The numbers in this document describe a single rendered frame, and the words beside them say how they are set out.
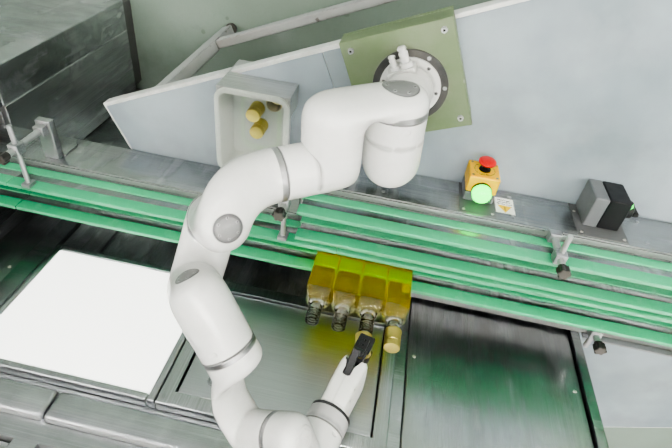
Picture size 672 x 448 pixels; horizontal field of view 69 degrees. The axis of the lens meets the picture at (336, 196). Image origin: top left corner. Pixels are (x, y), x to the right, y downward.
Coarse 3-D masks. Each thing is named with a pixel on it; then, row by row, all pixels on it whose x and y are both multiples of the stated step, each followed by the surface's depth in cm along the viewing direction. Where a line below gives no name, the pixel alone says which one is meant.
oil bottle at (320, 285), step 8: (320, 256) 113; (328, 256) 113; (336, 256) 113; (320, 264) 111; (328, 264) 111; (336, 264) 111; (312, 272) 109; (320, 272) 109; (328, 272) 109; (336, 272) 110; (312, 280) 107; (320, 280) 107; (328, 280) 107; (312, 288) 105; (320, 288) 105; (328, 288) 105; (312, 296) 105; (320, 296) 104; (328, 296) 105; (328, 304) 107
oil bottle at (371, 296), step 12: (372, 264) 113; (384, 264) 113; (372, 276) 110; (384, 276) 110; (360, 288) 107; (372, 288) 107; (384, 288) 108; (360, 300) 105; (372, 300) 104; (360, 312) 105
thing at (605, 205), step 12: (588, 180) 113; (588, 192) 112; (600, 192) 109; (612, 192) 110; (624, 192) 110; (576, 204) 117; (588, 204) 111; (600, 204) 108; (612, 204) 107; (624, 204) 107; (588, 216) 110; (600, 216) 110; (612, 216) 109; (624, 216) 109; (612, 228) 111
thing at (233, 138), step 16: (224, 96) 112; (240, 96) 116; (256, 96) 107; (272, 96) 107; (224, 112) 114; (240, 112) 118; (272, 112) 117; (288, 112) 108; (224, 128) 116; (240, 128) 121; (272, 128) 119; (288, 128) 110; (224, 144) 119; (240, 144) 124; (256, 144) 123; (272, 144) 122; (224, 160) 120
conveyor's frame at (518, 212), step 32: (0, 128) 134; (32, 160) 125; (64, 160) 126; (96, 160) 127; (128, 160) 129; (160, 160) 130; (192, 192) 122; (352, 192) 113; (384, 192) 114; (416, 192) 115; (448, 192) 117; (480, 224) 112; (512, 224) 110; (544, 224) 111; (640, 224) 115
